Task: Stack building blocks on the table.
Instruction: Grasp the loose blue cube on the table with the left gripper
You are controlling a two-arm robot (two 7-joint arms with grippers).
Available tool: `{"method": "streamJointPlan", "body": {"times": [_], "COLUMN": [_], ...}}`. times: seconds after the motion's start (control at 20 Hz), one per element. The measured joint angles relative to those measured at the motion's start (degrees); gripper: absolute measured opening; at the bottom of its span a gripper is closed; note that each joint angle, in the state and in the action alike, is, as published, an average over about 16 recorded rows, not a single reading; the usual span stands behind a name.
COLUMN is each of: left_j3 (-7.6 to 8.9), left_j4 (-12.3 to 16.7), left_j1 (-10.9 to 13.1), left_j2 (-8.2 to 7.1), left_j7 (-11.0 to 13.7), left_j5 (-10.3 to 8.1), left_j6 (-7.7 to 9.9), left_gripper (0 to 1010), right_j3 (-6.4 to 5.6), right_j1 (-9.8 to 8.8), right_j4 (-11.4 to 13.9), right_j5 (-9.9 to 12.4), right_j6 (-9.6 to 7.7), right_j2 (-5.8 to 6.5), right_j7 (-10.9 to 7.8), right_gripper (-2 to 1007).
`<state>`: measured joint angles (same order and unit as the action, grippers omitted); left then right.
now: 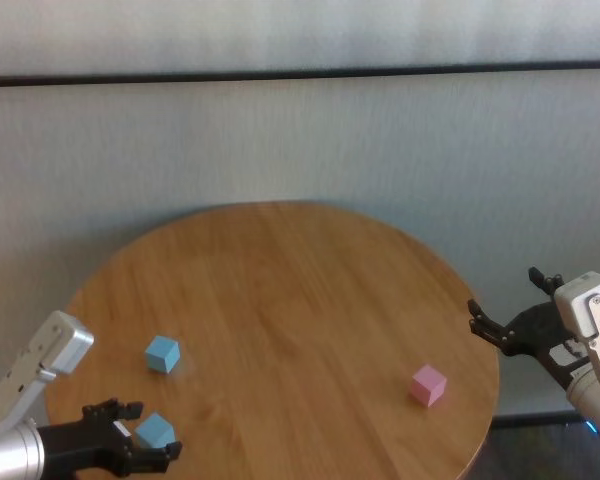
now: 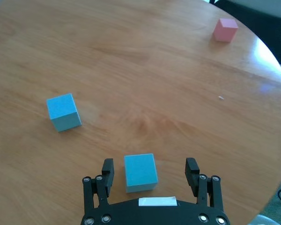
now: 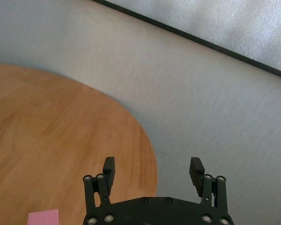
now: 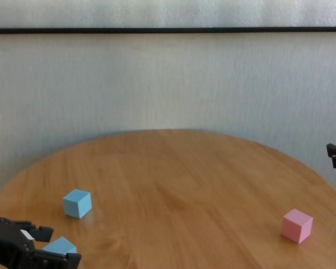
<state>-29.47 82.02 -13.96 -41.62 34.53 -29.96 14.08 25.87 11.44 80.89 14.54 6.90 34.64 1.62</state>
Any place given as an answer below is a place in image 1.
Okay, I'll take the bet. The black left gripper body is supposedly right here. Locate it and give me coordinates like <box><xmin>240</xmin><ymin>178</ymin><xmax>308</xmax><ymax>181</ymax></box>
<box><xmin>37</xmin><ymin>417</ymin><xmax>131</xmax><ymax>480</ymax></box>

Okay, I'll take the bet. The pink wooden cube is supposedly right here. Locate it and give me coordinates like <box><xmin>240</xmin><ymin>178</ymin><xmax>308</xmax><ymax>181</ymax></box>
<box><xmin>411</xmin><ymin>363</ymin><xmax>449</xmax><ymax>409</ymax></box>

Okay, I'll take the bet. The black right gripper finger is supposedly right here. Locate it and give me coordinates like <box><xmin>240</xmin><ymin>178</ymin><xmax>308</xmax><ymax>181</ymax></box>
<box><xmin>467</xmin><ymin>298</ymin><xmax>519</xmax><ymax>358</ymax></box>
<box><xmin>528</xmin><ymin>266</ymin><xmax>567</xmax><ymax>301</ymax></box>

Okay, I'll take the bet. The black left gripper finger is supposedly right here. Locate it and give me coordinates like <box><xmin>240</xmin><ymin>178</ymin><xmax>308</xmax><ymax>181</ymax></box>
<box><xmin>82</xmin><ymin>398</ymin><xmax>145</xmax><ymax>422</ymax></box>
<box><xmin>126</xmin><ymin>439</ymin><xmax>184</xmax><ymax>477</ymax></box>

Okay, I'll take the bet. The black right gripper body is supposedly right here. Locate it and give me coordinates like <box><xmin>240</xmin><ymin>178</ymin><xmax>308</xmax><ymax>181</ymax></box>
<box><xmin>509</xmin><ymin>299</ymin><xmax>590</xmax><ymax>390</ymax></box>

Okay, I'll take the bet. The black wall rail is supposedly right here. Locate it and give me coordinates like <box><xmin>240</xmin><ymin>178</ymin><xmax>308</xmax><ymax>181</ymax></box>
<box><xmin>0</xmin><ymin>58</ymin><xmax>600</xmax><ymax>90</ymax></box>

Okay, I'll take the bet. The light blue wooden cube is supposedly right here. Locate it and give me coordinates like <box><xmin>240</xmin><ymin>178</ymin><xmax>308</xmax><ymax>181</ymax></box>
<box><xmin>134</xmin><ymin>411</ymin><xmax>176</xmax><ymax>450</ymax></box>
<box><xmin>144</xmin><ymin>335</ymin><xmax>182</xmax><ymax>375</ymax></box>

